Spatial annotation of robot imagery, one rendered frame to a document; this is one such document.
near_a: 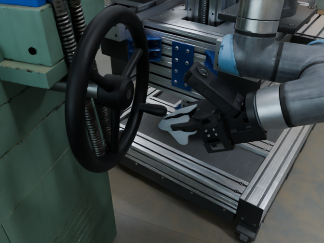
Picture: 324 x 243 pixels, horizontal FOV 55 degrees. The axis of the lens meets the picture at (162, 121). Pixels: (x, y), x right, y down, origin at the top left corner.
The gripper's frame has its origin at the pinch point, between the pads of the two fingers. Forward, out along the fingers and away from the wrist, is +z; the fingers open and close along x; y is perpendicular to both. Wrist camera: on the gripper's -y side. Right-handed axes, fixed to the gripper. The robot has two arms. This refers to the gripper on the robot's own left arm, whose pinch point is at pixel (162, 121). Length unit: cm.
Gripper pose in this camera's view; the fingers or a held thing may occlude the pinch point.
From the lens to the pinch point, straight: 64.4
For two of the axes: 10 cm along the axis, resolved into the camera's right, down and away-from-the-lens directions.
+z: -8.1, 1.8, 5.6
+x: 3.7, -5.8, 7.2
